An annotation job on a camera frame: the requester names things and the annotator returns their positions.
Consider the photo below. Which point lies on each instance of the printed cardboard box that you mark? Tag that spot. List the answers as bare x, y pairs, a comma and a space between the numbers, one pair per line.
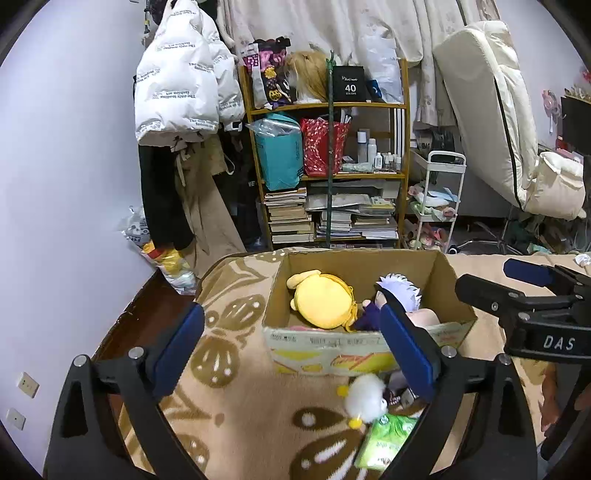
323, 350

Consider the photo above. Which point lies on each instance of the black and pink printed bag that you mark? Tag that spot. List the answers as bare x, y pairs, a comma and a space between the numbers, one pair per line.
268, 78

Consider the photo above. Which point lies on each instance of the cream padded chair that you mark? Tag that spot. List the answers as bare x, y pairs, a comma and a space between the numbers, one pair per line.
480, 92

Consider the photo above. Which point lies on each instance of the person's right hand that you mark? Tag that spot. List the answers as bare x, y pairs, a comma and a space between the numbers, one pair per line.
556, 397

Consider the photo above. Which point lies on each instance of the yellow and red bag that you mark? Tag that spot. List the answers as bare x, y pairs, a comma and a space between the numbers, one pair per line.
171, 267

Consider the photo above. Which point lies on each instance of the pink desk fan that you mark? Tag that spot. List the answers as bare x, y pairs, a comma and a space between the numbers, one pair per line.
550, 101

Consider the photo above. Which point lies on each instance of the green tissue packet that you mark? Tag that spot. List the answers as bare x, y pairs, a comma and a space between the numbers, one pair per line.
388, 438

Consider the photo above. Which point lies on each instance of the crumpled white tissue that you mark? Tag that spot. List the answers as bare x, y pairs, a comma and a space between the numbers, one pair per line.
584, 259

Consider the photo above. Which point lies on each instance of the white trolley cart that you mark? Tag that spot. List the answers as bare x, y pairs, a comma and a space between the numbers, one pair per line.
443, 159

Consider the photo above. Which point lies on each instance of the white puffer jacket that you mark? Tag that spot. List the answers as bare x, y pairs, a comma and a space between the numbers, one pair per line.
180, 83

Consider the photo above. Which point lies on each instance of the stack of brown books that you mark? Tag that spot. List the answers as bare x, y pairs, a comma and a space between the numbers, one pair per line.
288, 217

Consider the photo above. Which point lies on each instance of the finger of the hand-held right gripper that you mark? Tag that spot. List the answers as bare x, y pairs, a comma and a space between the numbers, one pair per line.
528, 273
494, 295

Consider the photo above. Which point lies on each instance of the white wall socket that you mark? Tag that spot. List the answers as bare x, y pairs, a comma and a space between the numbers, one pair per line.
16, 418
27, 384

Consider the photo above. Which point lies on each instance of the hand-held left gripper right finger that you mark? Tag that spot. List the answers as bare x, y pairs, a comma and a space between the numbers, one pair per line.
406, 355

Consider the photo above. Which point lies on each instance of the row of white bottles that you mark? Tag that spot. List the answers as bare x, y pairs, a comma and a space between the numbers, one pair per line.
371, 152

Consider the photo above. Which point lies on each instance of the green pole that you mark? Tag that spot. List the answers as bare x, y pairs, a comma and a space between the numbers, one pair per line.
331, 152

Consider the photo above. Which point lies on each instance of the red patterned bag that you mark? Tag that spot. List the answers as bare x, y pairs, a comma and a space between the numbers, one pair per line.
318, 147

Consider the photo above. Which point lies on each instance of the wooden shelf unit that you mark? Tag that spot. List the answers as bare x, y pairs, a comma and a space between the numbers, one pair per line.
323, 105

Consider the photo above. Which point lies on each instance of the black monitor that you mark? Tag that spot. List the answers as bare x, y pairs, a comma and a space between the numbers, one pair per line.
577, 124

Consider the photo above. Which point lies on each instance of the white printed plastic bag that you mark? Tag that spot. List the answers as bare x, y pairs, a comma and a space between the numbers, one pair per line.
134, 230

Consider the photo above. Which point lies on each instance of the pink plush toy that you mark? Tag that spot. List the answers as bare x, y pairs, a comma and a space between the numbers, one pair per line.
304, 328

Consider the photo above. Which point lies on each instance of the beige trousers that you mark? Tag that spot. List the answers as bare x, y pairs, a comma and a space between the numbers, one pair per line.
207, 217

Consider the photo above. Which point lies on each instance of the blond wig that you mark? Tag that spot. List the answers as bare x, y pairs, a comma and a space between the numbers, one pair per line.
307, 74

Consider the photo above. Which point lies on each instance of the cream floral curtain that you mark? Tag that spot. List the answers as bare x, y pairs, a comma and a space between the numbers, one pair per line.
346, 27

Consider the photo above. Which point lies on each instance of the beige floral blanket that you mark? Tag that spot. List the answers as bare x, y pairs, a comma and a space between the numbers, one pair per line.
240, 415

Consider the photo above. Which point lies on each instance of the black box with white print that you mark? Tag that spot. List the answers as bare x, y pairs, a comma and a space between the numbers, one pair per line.
351, 85

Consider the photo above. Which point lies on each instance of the black pants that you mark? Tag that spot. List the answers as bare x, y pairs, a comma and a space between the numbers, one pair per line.
161, 198

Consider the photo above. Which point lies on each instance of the dark wooden bed frame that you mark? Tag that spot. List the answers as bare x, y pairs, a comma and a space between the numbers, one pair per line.
138, 314

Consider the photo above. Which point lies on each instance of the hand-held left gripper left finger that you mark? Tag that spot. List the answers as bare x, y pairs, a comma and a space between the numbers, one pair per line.
180, 350

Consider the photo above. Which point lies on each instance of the white fluffy plush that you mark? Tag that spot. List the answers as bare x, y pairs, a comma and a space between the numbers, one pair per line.
364, 399

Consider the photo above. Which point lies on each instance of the black tote bag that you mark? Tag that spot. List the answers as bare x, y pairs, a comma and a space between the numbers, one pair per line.
240, 194

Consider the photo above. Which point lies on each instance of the pink swirl roll plush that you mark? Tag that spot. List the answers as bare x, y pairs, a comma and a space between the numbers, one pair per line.
425, 317

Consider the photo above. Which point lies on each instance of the teal shopping bag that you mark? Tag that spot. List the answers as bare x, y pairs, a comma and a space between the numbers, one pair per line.
277, 157

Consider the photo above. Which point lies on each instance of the pile of books and papers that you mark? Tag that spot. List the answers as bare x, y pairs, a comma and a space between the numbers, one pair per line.
360, 221

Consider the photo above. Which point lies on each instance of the white-haired doll plush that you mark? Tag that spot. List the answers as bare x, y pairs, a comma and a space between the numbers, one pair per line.
397, 286

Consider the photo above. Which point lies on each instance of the clear plastic bag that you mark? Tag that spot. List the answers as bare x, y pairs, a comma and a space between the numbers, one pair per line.
385, 69

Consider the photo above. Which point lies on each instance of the yellow round plush bag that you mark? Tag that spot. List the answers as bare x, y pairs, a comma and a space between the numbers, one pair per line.
323, 300

